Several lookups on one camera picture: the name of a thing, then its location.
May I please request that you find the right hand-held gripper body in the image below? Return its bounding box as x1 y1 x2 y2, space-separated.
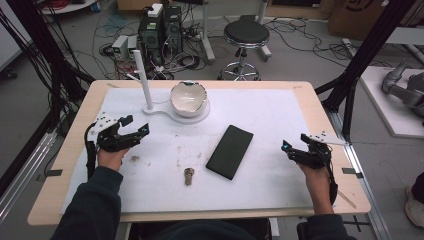
293 131 350 169

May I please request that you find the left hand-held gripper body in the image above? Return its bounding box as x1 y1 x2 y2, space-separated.
89 112 141 154

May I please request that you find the person's right hand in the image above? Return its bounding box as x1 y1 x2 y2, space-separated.
297 163 332 190

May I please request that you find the person's left hand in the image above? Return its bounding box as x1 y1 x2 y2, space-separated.
96 148 131 173

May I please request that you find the white stand with pole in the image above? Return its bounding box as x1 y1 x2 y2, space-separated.
126 49 212 126

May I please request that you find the white eggshell-shaped bowl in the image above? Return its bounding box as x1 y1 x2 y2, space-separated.
169 80 209 118

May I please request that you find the black smartphone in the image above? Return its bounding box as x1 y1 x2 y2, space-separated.
205 124 255 181

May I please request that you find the small metal cylinder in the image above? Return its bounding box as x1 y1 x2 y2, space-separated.
183 167 196 187

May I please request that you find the grey power supply box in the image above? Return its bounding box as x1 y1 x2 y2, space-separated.
127 35 139 52
111 34 130 62

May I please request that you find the white platform board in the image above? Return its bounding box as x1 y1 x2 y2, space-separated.
359 65 424 140

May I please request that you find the black computer tower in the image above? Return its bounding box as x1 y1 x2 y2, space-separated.
137 13 165 65
162 5 184 55

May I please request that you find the white table leg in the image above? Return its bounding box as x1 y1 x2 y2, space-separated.
200 0 217 64
255 0 273 63

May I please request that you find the white power strip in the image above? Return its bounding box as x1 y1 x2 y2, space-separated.
147 2 164 19

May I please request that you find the white shoe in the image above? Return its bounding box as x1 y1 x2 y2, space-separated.
404 184 424 229

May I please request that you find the person's dark clothed lap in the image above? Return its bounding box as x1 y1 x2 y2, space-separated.
128 218 273 240

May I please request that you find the black round stool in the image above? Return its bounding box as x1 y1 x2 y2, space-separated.
217 19 271 82

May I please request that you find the brown cardboard box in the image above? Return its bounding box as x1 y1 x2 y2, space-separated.
327 0 409 42

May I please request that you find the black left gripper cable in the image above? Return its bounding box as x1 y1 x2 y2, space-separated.
84 122 98 182

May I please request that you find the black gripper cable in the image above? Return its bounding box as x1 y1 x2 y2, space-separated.
326 151 340 205
84 122 98 182

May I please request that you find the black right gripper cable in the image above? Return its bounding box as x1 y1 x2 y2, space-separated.
326 151 340 205

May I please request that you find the aluminium rail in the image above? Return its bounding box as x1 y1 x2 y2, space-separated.
0 129 58 223
327 109 392 240

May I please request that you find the tangle of floor cables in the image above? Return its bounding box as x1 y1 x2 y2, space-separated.
93 3 209 81

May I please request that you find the black metal frame post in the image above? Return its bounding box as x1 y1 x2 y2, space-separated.
0 0 96 198
314 0 418 142

